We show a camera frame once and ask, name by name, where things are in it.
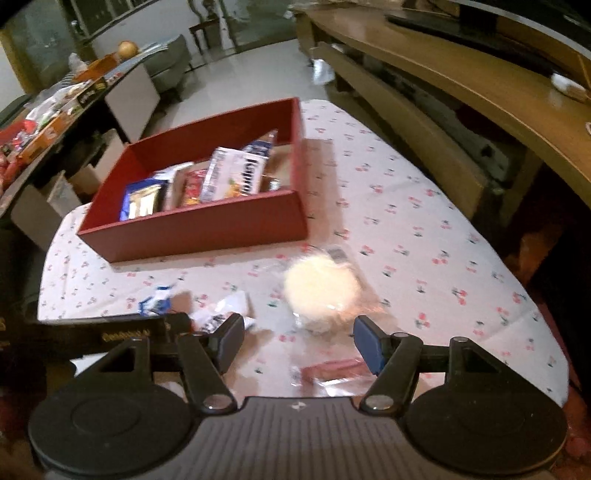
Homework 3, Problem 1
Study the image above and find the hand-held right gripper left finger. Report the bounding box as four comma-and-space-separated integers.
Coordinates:
95, 313, 246, 415

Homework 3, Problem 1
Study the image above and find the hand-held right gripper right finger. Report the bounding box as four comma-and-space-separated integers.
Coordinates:
353, 315, 502, 415

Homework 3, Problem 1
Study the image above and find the red snack bar packet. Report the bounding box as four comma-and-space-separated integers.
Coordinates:
291, 357, 377, 387

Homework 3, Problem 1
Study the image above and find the small blue and white packet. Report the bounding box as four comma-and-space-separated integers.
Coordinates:
139, 284, 179, 317

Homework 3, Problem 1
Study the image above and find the round white bun packet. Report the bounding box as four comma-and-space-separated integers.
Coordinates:
281, 247, 365, 334

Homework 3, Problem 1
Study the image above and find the red cardboard box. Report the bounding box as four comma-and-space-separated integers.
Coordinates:
78, 97, 309, 264

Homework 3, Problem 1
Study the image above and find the blue and white striped packet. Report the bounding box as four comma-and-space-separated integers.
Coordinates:
119, 179, 170, 222

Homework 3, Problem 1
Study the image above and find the white snack packet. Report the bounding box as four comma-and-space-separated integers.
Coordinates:
153, 161, 195, 209

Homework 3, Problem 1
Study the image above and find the large white printed packet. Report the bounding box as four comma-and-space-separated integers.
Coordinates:
200, 147, 271, 202

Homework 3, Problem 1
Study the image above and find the blue and orange snack packet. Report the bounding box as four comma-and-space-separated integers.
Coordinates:
241, 129, 279, 160

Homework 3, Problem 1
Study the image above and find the cherry print tablecloth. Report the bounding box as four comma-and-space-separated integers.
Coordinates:
37, 98, 570, 409

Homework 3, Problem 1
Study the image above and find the pile of red packets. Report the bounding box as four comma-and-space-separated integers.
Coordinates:
0, 119, 38, 188

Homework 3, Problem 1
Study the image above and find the orange cardboard box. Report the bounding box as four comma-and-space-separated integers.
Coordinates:
18, 113, 75, 163

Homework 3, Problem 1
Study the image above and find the black sideboard with white doors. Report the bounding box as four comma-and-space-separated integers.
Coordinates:
0, 55, 162, 259

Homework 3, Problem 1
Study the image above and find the black box with yellow label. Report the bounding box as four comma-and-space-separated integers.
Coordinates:
69, 78, 108, 112

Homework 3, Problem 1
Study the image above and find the flat orange box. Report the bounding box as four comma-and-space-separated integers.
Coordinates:
75, 54, 117, 83

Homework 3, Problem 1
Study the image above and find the silver bag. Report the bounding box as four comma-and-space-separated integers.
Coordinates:
311, 58, 334, 86

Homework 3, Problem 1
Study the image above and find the grey sofa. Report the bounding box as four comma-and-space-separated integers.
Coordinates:
142, 34, 193, 94

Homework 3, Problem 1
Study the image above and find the wooden television cabinet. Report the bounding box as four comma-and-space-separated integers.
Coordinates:
291, 0, 591, 222

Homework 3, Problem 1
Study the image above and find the wooden chair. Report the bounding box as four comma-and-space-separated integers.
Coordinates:
188, 17, 237, 55

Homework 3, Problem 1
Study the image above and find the small white object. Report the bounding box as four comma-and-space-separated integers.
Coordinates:
551, 72, 585, 100

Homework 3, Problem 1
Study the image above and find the black television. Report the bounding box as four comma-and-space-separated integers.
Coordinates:
385, 0, 591, 78

